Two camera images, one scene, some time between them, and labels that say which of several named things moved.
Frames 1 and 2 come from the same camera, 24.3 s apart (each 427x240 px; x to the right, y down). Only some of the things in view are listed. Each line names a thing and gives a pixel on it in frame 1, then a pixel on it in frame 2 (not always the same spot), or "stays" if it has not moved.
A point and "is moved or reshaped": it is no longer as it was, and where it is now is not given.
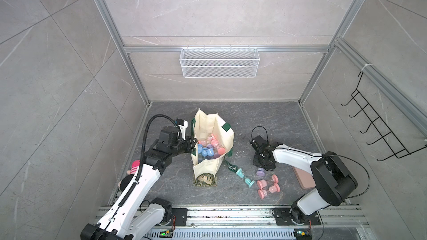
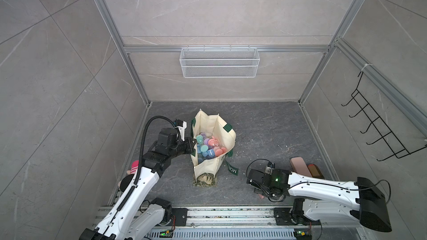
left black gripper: x=190 y=144 stays
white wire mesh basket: x=217 y=63 stays
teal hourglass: x=240 y=173 to x=204 y=148
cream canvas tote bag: x=213 y=138 stays
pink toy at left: x=134 y=165 stays
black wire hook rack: x=396 y=147 stays
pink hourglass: x=274 y=188 is moved or reshaped
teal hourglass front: x=248 y=182 is moved or reshaped
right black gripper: x=256 y=163 to x=272 y=198
